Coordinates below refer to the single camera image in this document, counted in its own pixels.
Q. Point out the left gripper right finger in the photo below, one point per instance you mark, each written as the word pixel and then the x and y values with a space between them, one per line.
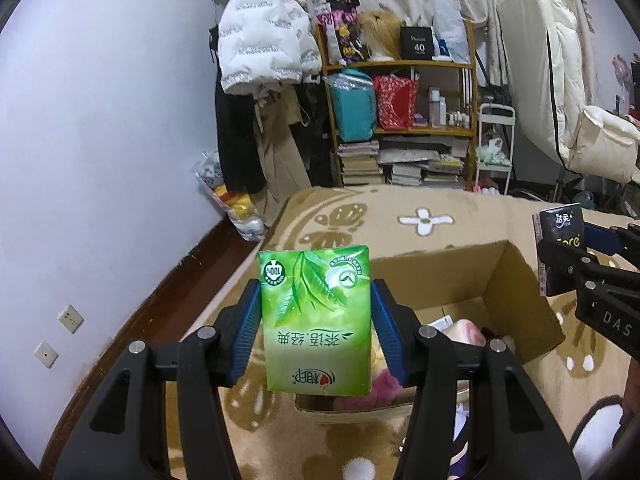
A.
pixel 513 433

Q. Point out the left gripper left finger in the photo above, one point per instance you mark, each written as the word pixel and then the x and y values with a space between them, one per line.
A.
pixel 122 432

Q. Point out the pink toilet paper roll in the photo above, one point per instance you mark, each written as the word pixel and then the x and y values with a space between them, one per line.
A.
pixel 465 332

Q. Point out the green tissue pack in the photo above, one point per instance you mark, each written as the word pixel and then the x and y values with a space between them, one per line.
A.
pixel 316 321

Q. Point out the white-haired anime plush doll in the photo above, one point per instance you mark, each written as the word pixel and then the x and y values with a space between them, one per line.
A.
pixel 459 461

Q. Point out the pink white plush toy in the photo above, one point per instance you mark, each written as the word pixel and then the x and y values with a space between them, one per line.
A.
pixel 386 391

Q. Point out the open cardboard box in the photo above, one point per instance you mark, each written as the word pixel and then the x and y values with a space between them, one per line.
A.
pixel 489 284

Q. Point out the bear paper tag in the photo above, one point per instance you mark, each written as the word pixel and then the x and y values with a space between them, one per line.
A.
pixel 442 324

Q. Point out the white metal trolley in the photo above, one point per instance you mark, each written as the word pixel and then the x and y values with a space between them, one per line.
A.
pixel 495 149

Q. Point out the pink desk fan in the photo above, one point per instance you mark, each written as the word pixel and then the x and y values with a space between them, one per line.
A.
pixel 622 70

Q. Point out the pile of magazines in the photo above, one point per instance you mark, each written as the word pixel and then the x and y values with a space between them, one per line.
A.
pixel 424 161

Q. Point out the bag of snacks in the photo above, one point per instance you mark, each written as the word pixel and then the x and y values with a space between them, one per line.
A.
pixel 238 206

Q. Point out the wooden shelf unit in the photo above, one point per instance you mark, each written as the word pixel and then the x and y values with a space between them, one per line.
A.
pixel 420 98

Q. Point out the cream puffer coat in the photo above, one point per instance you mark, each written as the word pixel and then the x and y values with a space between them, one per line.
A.
pixel 544 65

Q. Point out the stack of books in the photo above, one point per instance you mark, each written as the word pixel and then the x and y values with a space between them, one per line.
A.
pixel 359 163

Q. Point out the black hanging coat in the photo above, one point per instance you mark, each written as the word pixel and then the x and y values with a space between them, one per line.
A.
pixel 236 143

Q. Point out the red patterned bag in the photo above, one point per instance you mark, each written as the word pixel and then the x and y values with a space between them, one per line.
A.
pixel 396 101

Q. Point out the clear plastic bag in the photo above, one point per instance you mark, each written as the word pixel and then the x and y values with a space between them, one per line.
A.
pixel 450 28

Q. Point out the beige trench coat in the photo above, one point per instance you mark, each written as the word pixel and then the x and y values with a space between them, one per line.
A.
pixel 282 165

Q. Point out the black box number 40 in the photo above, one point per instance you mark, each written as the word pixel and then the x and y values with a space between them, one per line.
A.
pixel 416 43

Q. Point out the teal bag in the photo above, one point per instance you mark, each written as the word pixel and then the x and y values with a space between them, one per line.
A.
pixel 354 104

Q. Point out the blonde wig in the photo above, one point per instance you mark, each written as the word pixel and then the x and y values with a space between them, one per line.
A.
pixel 380 33

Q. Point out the pink black anime merchandise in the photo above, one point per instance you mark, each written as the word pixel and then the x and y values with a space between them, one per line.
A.
pixel 339 22

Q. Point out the white puffer jacket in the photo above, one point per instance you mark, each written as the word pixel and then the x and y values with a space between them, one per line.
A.
pixel 265 45

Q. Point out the lower wall socket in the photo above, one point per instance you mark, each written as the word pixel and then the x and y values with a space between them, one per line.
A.
pixel 45 354

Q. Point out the wall socket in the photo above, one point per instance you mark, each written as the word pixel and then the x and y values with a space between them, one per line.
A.
pixel 71 319
pixel 45 354

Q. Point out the upper wall socket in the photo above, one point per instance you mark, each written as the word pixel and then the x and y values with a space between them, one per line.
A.
pixel 71 319

